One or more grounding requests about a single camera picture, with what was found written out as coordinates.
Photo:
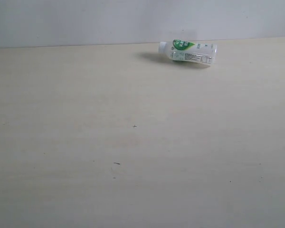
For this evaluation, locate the white bottle with green label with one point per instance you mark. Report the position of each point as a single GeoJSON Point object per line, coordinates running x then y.
{"type": "Point", "coordinates": [185, 51]}

